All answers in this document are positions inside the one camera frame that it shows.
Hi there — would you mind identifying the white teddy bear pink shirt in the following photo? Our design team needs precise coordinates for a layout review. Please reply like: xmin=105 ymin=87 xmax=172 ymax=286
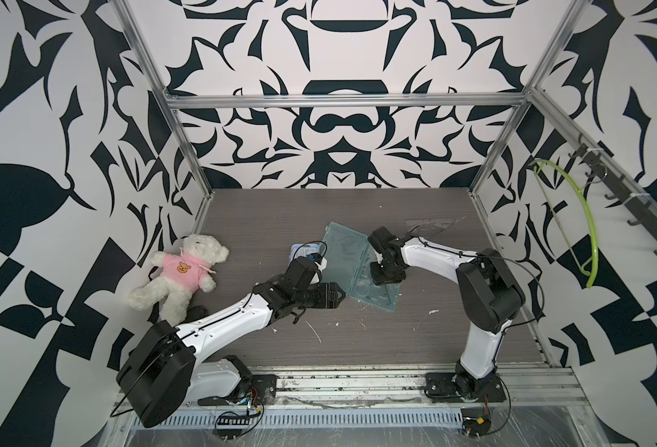
xmin=127 ymin=234 xmax=230 ymax=326

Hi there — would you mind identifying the black hook rack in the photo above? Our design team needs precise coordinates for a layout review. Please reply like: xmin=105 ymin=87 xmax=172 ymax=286
xmin=571 ymin=133 xmax=657 ymax=256

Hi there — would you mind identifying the teal ruler set case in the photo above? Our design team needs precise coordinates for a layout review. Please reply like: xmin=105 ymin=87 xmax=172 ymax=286
xmin=323 ymin=222 xmax=400 ymax=312

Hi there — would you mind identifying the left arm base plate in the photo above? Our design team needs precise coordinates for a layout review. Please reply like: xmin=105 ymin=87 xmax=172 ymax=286
xmin=198 ymin=374 xmax=278 ymax=406

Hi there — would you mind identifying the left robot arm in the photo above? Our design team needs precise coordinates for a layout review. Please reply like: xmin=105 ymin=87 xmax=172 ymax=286
xmin=116 ymin=255 xmax=346 ymax=428

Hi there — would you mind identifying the clear triangle ruler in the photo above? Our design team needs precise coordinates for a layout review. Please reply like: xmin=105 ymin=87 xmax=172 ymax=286
xmin=406 ymin=217 xmax=464 ymax=238

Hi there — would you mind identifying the black yellow connector right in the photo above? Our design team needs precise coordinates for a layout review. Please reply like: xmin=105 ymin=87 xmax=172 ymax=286
xmin=462 ymin=412 xmax=492 ymax=438

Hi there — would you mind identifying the blue geometry set case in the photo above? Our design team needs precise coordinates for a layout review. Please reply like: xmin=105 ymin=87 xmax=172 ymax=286
xmin=289 ymin=240 xmax=328 ymax=262

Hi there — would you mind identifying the black glasses case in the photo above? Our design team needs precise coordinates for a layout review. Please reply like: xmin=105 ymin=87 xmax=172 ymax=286
xmin=184 ymin=305 xmax=210 ymax=323

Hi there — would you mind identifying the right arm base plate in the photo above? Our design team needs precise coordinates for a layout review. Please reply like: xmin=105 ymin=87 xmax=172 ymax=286
xmin=423 ymin=372 xmax=508 ymax=403

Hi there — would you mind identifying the green tube on wall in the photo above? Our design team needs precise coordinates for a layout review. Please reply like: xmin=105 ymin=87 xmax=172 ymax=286
xmin=528 ymin=158 xmax=600 ymax=289

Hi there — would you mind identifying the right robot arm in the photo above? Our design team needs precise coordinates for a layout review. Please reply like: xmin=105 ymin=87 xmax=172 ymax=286
xmin=369 ymin=226 xmax=526 ymax=402

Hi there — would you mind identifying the black connector left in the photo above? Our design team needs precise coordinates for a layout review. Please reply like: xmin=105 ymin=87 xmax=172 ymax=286
xmin=214 ymin=412 xmax=262 ymax=439

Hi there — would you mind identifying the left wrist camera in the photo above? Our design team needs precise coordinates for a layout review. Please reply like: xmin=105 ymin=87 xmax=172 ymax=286
xmin=307 ymin=253 xmax=328 ymax=271

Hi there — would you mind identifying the aluminium frame rail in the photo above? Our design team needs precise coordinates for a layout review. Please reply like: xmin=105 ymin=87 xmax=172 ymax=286
xmin=109 ymin=365 xmax=587 ymax=415

